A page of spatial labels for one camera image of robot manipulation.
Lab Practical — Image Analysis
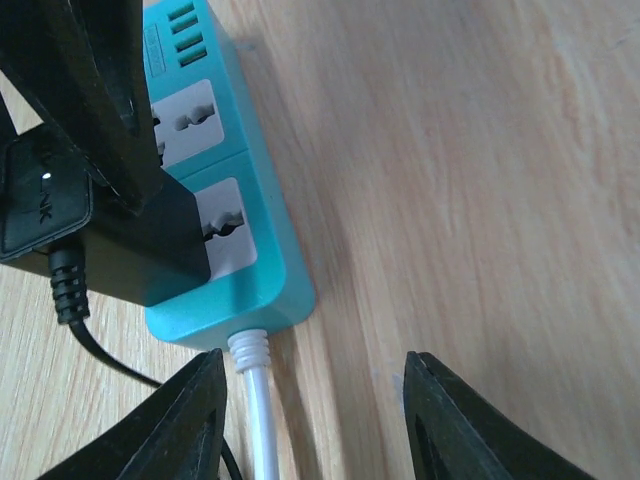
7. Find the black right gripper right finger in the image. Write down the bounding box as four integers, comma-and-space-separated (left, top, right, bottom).
403, 351, 591, 479

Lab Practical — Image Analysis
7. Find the black power adapter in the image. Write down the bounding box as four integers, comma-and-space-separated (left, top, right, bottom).
1, 125, 211, 306

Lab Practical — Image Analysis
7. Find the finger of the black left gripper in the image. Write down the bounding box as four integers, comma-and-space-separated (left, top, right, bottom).
1, 1, 163, 214

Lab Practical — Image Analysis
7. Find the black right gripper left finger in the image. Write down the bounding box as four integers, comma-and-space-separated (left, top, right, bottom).
41, 349, 227, 479

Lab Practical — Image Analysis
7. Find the white power cable with plug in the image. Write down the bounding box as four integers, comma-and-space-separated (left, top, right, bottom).
227, 328, 281, 480

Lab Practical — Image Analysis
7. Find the thin black cable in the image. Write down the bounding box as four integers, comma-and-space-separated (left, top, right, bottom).
47, 242, 241, 480

